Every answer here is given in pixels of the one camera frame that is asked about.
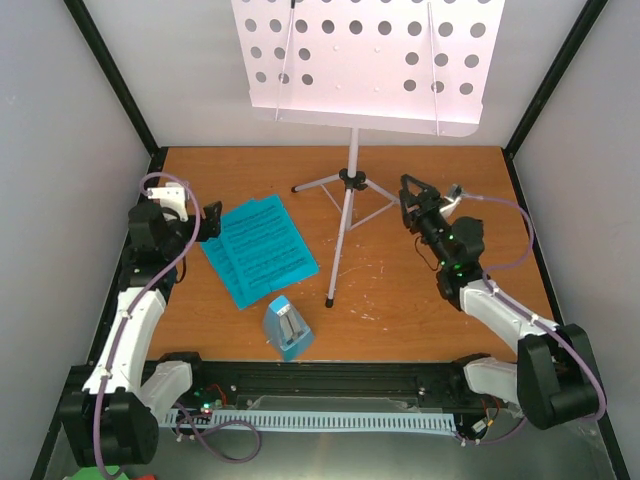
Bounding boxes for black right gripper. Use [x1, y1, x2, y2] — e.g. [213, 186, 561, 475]
[398, 174, 453, 268]

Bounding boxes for blue sheet music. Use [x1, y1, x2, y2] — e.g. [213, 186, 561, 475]
[220, 195, 319, 303]
[198, 198, 271, 312]

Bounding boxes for blue metronome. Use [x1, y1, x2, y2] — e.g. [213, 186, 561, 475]
[263, 295, 315, 362]

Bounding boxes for white tripod music stand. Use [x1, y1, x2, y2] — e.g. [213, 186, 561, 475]
[230, 0, 506, 309]

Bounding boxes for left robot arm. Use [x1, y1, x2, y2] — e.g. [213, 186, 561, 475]
[59, 200, 222, 467]

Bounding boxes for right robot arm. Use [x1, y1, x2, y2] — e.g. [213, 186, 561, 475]
[399, 174, 607, 430]

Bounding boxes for green paper sheet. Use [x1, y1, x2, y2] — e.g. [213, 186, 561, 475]
[66, 466, 129, 480]

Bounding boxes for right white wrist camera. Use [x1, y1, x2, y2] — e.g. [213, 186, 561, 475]
[439, 184, 464, 219]

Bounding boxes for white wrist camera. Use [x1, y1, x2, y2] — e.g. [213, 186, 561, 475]
[439, 184, 464, 219]
[147, 182, 189, 222]

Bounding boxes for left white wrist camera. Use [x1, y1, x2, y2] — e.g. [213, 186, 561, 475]
[147, 182, 189, 222]

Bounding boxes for black aluminium frame rail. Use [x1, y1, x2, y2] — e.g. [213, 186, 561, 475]
[64, 362, 599, 416]

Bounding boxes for grey slotted cable duct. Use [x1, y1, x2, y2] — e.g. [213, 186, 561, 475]
[194, 410, 456, 435]

